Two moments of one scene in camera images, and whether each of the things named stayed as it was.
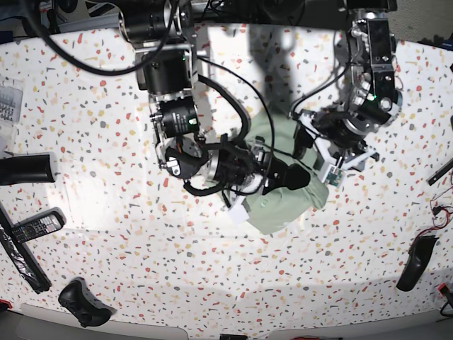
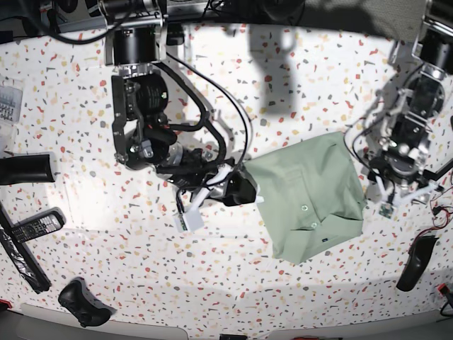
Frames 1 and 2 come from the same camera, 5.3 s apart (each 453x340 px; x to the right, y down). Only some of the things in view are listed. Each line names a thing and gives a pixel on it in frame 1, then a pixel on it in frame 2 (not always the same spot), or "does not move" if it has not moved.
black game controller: x=77 y=299 does not move
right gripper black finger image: x=303 y=139 -> x=372 y=175
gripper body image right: x=338 y=138 -> x=403 y=166
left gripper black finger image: x=280 y=175 -> x=239 y=190
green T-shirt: x=272 y=131 -> x=311 y=198
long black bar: x=25 y=263 does not move
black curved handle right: x=419 y=255 does not move
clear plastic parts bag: x=11 y=95 does not move
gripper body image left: x=233 y=167 -> x=191 y=168
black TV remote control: x=49 y=221 does not move
